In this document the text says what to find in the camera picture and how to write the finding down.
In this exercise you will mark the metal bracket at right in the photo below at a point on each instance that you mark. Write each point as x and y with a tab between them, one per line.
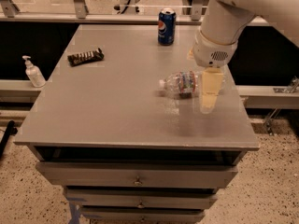
282	93

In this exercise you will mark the clear plastic water bottle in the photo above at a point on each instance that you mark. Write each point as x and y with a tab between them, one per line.
181	85

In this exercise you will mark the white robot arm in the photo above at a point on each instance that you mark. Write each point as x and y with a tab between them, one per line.
217	37

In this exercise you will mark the top grey drawer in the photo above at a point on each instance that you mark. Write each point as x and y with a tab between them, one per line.
137	175

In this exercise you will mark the white pump sanitizer bottle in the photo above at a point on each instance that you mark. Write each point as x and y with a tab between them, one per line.
34	73

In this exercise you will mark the black object at left edge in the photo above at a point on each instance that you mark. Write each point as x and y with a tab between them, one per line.
10	130

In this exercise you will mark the grey drawer cabinet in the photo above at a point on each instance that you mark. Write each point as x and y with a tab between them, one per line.
113	111

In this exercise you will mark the blue Pepsi can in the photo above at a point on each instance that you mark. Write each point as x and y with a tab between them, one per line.
166	26

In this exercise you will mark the middle grey drawer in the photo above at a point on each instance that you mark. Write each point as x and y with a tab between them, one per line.
140	198

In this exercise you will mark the dark striped snack bar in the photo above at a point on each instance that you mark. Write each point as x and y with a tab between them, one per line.
86	57

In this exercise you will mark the bottom grey drawer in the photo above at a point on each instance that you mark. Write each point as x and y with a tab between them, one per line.
142	215

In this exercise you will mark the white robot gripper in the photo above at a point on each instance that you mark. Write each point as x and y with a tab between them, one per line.
212	52

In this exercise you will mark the grey drawer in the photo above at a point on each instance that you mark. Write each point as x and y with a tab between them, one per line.
142	215
140	198
137	175

